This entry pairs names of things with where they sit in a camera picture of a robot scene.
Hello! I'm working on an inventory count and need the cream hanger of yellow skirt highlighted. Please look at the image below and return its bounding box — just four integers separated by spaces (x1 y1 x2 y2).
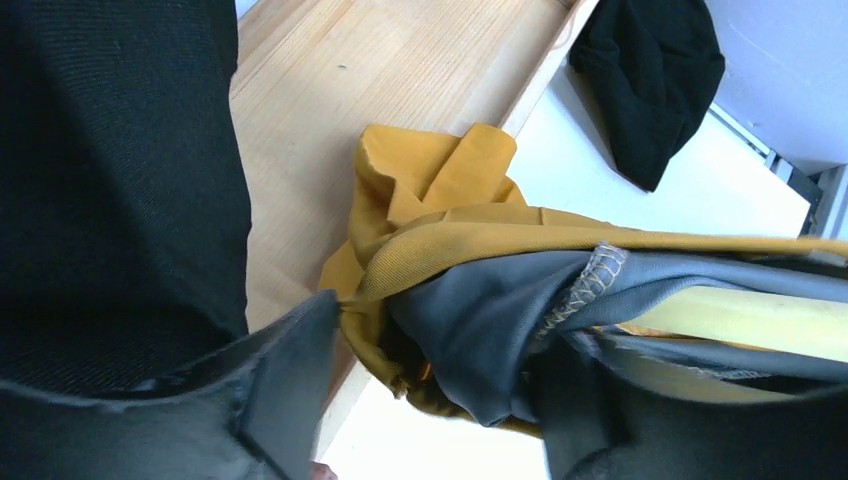
620 286 847 363

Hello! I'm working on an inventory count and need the yellow skirt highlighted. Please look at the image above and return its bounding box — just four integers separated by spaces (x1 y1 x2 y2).
319 123 847 420

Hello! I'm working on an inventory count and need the black skirt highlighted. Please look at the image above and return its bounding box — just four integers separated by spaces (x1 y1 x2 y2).
1 1 251 396

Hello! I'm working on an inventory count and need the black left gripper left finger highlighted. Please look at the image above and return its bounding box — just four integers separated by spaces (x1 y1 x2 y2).
1 290 339 479

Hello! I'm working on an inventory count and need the black cloth on table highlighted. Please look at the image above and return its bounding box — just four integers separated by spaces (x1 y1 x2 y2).
569 0 725 192

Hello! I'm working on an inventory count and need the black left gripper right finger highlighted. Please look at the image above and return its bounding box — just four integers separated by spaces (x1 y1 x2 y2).
529 339 847 479

